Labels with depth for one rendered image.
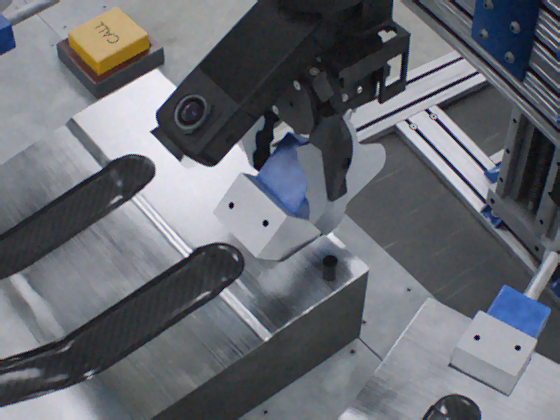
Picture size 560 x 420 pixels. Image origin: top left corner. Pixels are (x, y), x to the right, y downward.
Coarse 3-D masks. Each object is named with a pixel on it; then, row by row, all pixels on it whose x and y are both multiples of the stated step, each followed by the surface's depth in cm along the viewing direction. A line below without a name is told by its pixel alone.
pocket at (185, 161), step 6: (150, 132) 82; (156, 132) 82; (162, 132) 83; (156, 138) 83; (162, 138) 83; (168, 138) 84; (162, 144) 84; (168, 144) 84; (168, 150) 84; (174, 150) 84; (180, 150) 84; (174, 156) 83; (180, 156) 83; (186, 156) 83; (180, 162) 83; (186, 162) 83; (192, 162) 83; (186, 168) 82
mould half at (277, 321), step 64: (64, 128) 82; (128, 128) 82; (0, 192) 78; (64, 192) 78; (192, 192) 77; (64, 256) 74; (128, 256) 74; (320, 256) 74; (0, 320) 69; (64, 320) 71; (192, 320) 71; (256, 320) 70; (320, 320) 73; (128, 384) 68; (192, 384) 68; (256, 384) 73
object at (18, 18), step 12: (36, 0) 85; (48, 0) 85; (60, 0) 86; (12, 12) 84; (24, 12) 84; (36, 12) 85; (0, 24) 82; (12, 24) 84; (0, 36) 82; (12, 36) 83; (0, 48) 83; (12, 48) 84
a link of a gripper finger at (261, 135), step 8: (272, 112) 69; (264, 120) 69; (272, 120) 70; (280, 120) 74; (256, 128) 71; (264, 128) 70; (272, 128) 72; (248, 136) 72; (256, 136) 71; (264, 136) 72; (272, 136) 73; (248, 144) 73; (256, 144) 72; (264, 144) 73; (248, 152) 74; (256, 152) 73; (264, 152) 74; (248, 160) 74; (256, 160) 74; (264, 160) 74; (256, 168) 75
